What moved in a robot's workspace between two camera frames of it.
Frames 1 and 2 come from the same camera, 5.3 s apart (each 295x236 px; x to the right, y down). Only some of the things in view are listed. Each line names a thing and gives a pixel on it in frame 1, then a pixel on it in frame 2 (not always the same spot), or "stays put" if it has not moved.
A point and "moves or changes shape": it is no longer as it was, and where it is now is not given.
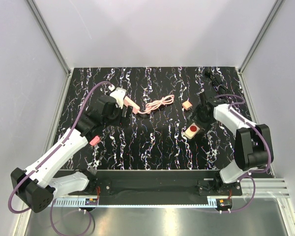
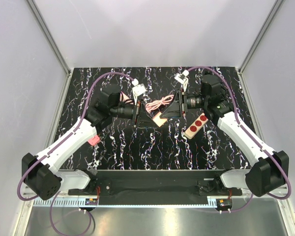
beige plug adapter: x=187 y=104 moves or changes shape
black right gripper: x=198 y=109 -> x=174 y=109
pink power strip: x=129 y=102 stays put
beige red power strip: x=192 y=131 stays put
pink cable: x=151 y=105 stays put
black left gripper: x=122 y=120 -> x=145 y=120
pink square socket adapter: x=95 y=140 stays put
